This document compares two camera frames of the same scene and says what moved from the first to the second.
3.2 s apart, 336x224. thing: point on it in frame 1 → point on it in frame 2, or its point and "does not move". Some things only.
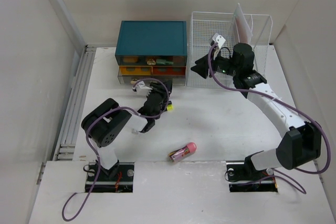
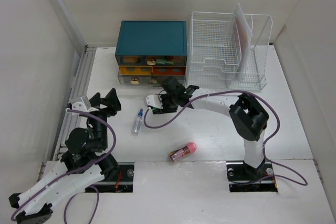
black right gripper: [202, 66] → [165, 109]
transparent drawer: [151, 60] does not move
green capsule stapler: [163, 61] does not move
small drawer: [129, 74] does not move
